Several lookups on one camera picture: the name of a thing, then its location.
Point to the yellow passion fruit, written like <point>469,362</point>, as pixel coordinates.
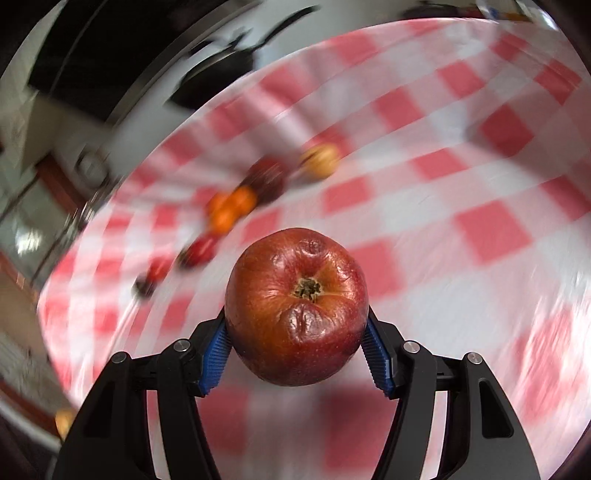
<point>319,161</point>

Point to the red tomato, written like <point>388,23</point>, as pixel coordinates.
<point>158,270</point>
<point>199,251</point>

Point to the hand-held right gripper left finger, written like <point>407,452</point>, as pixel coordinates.
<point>214,360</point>

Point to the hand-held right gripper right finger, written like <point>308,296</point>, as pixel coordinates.
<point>376,355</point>

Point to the red white checked tablecloth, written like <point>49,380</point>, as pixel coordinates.
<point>438,207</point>

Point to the small orange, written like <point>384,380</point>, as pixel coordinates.
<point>217,203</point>
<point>244,199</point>
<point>224,221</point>

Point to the black frying pan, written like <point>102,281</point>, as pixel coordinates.
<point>207,87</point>

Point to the wooden sliding glass door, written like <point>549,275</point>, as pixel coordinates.
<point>55,180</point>

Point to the dark brown passion fruit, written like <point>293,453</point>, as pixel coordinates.
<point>144,287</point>
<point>267,179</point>

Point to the red apple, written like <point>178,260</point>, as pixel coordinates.
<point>295,323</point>

